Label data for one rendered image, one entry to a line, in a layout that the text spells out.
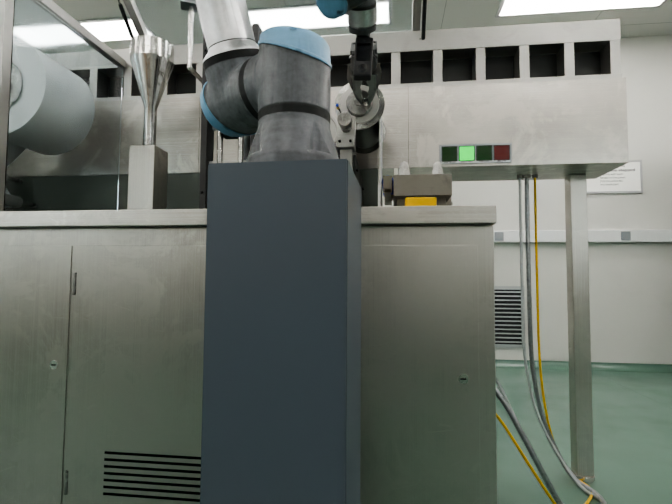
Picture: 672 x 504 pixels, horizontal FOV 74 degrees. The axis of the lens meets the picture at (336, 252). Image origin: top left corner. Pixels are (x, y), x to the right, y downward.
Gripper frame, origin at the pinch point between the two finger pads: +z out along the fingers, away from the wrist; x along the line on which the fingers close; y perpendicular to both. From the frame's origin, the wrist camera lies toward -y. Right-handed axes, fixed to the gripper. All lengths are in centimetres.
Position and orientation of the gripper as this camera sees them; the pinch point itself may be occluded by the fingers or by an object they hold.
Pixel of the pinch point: (365, 101)
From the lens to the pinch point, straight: 133.7
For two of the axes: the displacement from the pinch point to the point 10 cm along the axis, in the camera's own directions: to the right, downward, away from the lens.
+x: -9.9, 0.0, 1.2
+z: 0.9, 6.9, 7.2
